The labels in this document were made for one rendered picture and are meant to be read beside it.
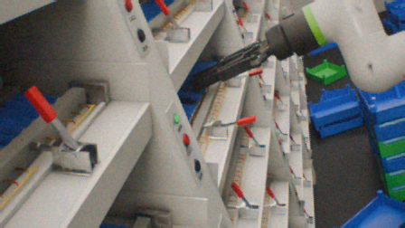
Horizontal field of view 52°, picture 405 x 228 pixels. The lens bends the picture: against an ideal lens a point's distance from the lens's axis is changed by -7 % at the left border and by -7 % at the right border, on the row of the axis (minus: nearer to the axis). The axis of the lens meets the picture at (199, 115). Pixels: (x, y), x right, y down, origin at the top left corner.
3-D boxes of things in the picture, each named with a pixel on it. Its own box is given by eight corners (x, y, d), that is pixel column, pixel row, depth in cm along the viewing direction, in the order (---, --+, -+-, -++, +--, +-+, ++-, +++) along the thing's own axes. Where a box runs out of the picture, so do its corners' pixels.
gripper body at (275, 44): (279, 18, 95) (243, 36, 99) (278, 28, 88) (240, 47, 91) (295, 48, 97) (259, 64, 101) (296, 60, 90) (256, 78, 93)
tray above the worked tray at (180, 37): (224, 14, 119) (224, -35, 113) (170, 104, 65) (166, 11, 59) (152, 13, 122) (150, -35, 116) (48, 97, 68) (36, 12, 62)
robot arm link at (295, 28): (324, 55, 88) (321, 43, 96) (298, 5, 84) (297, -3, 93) (297, 68, 90) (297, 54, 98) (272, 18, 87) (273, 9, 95)
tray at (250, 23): (260, 23, 188) (261, -8, 182) (250, 69, 134) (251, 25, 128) (214, 21, 191) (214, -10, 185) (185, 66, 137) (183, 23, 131)
